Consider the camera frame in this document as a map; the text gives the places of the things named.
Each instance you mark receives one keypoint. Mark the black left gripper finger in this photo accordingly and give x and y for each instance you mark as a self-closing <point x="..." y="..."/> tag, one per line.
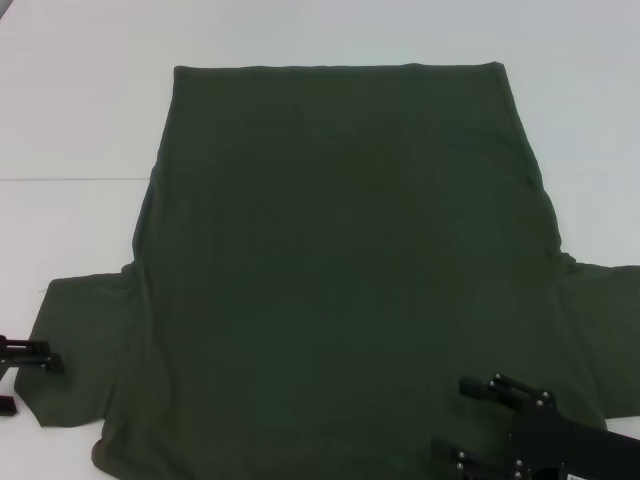
<point x="35" y="352"/>
<point x="7" y="405"/>

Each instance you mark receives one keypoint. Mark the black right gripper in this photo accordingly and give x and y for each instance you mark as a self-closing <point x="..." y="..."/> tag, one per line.
<point x="575" y="450"/>

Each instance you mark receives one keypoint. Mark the dark green t-shirt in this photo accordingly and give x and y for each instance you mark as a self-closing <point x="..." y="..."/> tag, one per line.
<point x="340" y="225"/>

